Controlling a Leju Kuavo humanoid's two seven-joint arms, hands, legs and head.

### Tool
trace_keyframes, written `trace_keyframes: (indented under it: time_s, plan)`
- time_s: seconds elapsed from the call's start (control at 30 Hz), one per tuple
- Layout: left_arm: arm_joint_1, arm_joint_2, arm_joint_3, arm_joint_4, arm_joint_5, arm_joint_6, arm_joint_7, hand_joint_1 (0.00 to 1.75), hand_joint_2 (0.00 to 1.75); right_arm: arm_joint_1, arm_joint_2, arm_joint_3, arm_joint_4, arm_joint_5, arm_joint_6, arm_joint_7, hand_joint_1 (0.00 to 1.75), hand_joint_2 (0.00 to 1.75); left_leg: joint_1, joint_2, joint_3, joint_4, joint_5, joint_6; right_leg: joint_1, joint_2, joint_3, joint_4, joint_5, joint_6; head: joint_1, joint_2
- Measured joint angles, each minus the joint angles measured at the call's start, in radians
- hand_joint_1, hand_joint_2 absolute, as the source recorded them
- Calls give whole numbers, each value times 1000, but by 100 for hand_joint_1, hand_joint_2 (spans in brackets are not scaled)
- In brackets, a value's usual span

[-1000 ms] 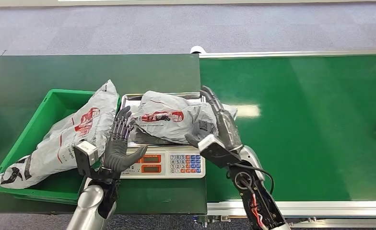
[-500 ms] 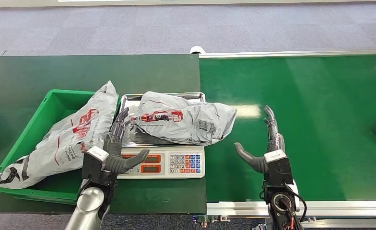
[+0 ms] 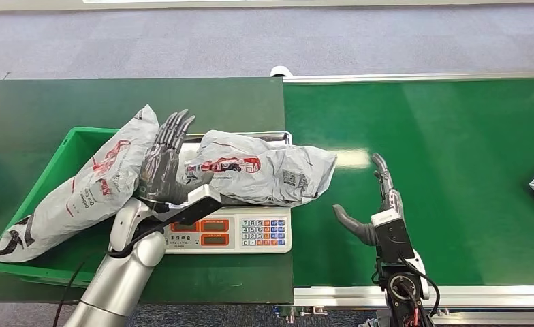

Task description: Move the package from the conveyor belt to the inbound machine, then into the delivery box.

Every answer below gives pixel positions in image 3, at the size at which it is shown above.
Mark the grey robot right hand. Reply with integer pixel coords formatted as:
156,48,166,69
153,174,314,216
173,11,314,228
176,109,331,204
332,153,405,247

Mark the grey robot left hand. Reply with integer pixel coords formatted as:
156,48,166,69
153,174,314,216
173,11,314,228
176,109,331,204
133,109,215,204

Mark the grey package with QR code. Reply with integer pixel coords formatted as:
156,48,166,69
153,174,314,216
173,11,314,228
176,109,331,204
183,129,338,208

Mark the large grey red-printed package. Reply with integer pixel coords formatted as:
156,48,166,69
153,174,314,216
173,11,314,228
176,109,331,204
0,104,159,264

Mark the green conveyor belt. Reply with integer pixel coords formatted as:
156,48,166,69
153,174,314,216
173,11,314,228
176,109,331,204
270,65,534,327

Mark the white conveyor end cap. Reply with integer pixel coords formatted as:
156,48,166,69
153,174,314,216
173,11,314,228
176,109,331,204
270,65,294,84

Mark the white electronic weighing scale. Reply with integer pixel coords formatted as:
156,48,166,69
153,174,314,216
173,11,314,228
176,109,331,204
163,131,294,255

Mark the green plastic crate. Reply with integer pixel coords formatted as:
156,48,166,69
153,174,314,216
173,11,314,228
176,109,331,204
0,127,133,290

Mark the dark green table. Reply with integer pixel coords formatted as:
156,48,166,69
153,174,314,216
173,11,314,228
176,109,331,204
0,77,295,305

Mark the steel scale tray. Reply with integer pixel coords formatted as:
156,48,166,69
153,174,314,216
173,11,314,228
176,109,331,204
183,131,293,146

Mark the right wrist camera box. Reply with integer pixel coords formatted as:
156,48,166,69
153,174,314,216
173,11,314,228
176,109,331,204
371,208,416,265

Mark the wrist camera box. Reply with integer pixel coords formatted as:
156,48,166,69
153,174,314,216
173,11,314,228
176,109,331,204
151,184,223,227
371,208,416,265

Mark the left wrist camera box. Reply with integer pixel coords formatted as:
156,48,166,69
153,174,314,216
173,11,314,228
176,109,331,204
151,184,223,227

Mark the metal conveyor bracket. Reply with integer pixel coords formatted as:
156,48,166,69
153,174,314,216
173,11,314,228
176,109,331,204
273,306,329,326

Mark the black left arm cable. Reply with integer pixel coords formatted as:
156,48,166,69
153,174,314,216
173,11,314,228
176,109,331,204
52,259,87,327

